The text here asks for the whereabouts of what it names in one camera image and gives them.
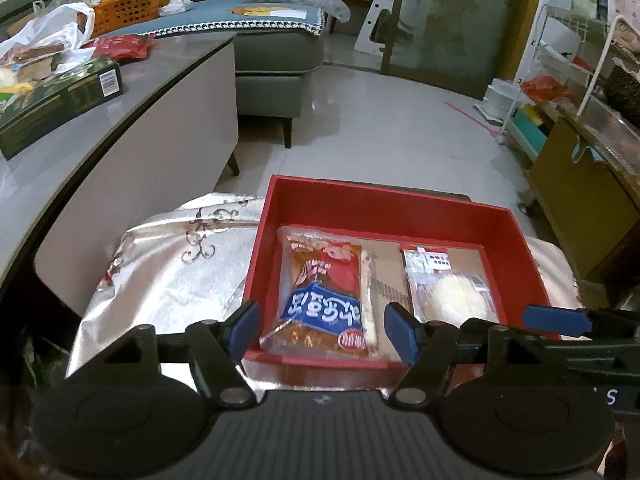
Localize white pegboard panel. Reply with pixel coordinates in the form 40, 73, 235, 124
354, 0, 419, 56

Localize red packet on counter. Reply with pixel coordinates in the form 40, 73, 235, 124
87, 35, 154, 63

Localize red cardboard box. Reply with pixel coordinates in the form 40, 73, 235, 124
243, 173, 561, 371

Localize grey green sofa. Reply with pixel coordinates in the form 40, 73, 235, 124
0, 0, 327, 150

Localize brown wooden cabinet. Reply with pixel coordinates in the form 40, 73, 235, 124
526, 110, 639, 308

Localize floral silver tablecloth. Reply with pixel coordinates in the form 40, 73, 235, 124
70, 193, 579, 370

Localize grey curved counter table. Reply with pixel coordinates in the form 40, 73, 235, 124
1, 32, 239, 314

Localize white plastic shopping bag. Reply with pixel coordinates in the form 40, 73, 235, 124
1, 2, 96, 65

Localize white round cake packet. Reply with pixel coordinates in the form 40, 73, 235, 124
400, 245, 499, 327

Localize orange plastic basket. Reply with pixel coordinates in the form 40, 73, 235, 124
92, 0, 160, 38

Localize red blue cartoon snack bag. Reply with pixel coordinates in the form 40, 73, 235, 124
259, 226, 378, 360

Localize white wire shelf rack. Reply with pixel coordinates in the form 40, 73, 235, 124
497, 4, 639, 144

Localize blue sofa cover cloth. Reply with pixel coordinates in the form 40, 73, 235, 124
112, 0, 326, 38

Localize dark green long box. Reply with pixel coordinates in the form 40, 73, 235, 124
0, 55, 124, 159

